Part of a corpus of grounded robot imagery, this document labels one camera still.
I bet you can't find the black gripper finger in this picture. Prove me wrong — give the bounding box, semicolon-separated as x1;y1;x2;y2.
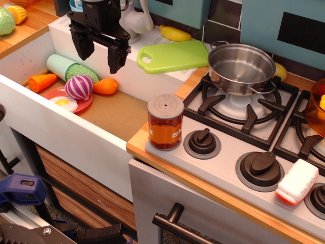
108;45;131;74
70;25;94;60

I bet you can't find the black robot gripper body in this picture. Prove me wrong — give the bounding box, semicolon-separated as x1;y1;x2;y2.
67;1;130;45

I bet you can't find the orange brown toy soup can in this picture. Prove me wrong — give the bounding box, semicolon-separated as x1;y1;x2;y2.
147;94;184;150

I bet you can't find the stainless steel pot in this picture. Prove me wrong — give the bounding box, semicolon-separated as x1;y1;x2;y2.
208;41;277;96

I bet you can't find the orange transparent pot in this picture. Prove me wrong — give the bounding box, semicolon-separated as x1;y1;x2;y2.
305;79;324;137

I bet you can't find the blue bowl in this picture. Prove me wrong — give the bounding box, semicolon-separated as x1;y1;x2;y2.
69;0;83;12

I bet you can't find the green toy corn cob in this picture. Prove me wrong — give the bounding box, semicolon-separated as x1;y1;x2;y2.
65;64;99;83

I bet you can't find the grey toy faucet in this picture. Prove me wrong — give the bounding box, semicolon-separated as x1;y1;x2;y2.
119;0;154;44

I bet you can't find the orange toy carrot right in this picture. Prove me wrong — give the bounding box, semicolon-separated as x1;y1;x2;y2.
93;78;118;95

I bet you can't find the orange toy carrot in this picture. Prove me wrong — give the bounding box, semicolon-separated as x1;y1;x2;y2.
28;74;57;93
93;78;118;95

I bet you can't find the mint green cup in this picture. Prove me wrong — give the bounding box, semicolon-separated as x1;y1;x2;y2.
46;54;76;81

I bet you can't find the purple white toy onion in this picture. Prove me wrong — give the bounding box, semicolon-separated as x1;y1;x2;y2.
64;75;94;101

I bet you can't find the green plastic cutting board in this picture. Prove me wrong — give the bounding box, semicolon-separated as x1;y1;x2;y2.
137;40;209;74

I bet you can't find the yellow toy banana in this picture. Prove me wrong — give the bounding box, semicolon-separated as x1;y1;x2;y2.
159;25;192;42

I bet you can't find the red toy plate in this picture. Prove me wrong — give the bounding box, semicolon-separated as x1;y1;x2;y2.
43;86;93;113

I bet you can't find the orange toy carrot left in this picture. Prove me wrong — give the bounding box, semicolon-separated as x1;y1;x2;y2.
28;74;57;93

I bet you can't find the yellow toy corn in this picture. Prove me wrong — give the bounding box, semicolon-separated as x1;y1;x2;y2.
7;6;27;24

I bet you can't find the toy fried egg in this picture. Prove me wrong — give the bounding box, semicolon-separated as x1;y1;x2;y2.
49;96;78;112

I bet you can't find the white toy sink basin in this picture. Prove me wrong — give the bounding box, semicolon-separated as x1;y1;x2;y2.
1;17;193;200

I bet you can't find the green toy cabbage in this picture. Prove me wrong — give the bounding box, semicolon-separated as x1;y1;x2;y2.
0;7;16;36

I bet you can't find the black left stove knob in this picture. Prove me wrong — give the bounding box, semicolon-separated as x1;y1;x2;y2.
183;128;221;160

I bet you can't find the black stove knob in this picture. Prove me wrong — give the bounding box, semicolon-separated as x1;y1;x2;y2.
235;151;285;192
183;128;221;160
304;183;324;220

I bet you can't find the black left stove grate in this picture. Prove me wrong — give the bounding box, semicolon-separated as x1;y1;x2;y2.
184;76;299;150

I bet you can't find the black stove grate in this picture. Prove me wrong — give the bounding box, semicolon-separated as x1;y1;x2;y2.
184;76;299;150
273;90;324;175

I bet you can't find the grey toy stove top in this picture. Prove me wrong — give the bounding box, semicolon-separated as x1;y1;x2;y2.
145;90;324;239

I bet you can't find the blue clamp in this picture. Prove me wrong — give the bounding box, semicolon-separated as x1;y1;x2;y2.
1;173;47;207

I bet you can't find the yellow toy lemon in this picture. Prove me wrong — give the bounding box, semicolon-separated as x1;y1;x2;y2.
272;62;287;81

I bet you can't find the black middle stove knob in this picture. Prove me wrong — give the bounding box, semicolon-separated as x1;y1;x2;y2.
235;151;285;192

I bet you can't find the black right stove grate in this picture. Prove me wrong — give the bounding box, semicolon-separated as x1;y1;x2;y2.
273;90;324;175

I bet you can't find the white red toy sushi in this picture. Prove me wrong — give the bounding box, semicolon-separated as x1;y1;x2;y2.
275;159;319;206

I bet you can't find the black right stove knob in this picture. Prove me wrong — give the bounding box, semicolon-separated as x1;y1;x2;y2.
304;183;324;220

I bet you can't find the black oven door handle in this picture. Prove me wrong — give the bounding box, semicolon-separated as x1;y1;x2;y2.
152;203;219;243

